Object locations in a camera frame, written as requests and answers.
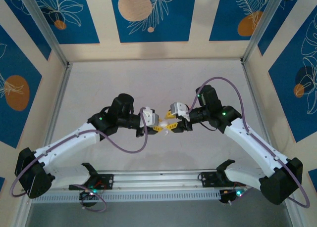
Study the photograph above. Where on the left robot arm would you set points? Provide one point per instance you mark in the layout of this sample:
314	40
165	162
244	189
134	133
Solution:
67	145

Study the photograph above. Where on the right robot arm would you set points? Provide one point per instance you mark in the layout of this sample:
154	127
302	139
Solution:
252	143

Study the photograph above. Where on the black controller board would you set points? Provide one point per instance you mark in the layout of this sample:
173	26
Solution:
86	195
230	196

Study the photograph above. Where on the aluminium table side rail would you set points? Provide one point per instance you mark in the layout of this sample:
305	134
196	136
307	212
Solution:
59	101
257	101

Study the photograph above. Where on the long aluminium mounting rail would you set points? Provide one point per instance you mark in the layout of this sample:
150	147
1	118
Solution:
158	180

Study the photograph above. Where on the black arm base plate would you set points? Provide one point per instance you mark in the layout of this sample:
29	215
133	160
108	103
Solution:
109	181
208	178

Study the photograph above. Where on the aluminium frame post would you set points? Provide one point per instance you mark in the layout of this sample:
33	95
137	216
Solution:
263	26
44	26

